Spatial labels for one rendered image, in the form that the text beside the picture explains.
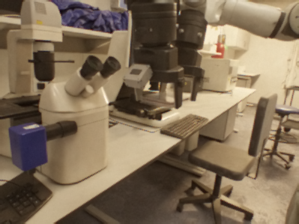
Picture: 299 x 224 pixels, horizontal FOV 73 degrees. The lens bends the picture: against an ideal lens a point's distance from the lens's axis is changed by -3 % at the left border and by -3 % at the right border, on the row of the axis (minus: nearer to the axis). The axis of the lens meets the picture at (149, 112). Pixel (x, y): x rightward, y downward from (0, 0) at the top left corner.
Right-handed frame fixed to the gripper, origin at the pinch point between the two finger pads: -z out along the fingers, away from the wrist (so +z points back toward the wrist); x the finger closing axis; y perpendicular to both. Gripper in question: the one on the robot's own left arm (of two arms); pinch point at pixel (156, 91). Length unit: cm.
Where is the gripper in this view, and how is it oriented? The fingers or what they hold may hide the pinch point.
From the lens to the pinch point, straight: 47.3
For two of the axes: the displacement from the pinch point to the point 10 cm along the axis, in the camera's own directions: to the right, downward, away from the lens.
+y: -5.6, 3.8, -7.4
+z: -0.5, -9.1, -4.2
